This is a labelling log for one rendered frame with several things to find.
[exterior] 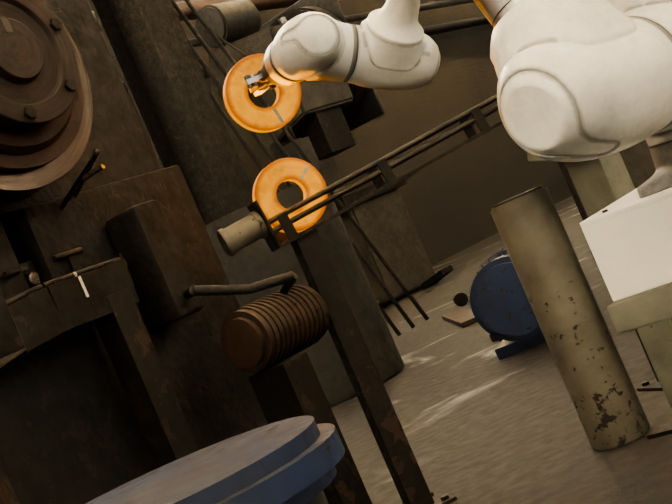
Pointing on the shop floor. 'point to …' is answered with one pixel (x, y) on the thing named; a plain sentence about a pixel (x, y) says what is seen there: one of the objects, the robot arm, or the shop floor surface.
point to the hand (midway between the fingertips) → (259, 85)
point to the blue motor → (504, 306)
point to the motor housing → (289, 369)
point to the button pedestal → (592, 172)
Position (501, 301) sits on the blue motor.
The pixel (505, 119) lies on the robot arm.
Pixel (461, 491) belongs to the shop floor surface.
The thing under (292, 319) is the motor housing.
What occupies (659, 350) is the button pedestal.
